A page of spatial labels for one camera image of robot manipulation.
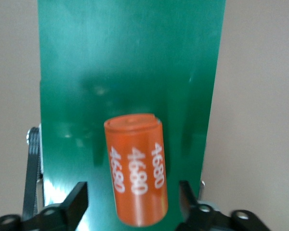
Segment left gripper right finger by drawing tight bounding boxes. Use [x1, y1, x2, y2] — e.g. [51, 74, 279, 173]
[177, 180, 273, 231]

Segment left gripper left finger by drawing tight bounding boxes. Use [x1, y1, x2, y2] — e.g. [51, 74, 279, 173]
[0, 181, 90, 231]

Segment green conveyor belt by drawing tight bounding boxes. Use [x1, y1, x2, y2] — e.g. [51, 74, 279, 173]
[23, 0, 226, 231]

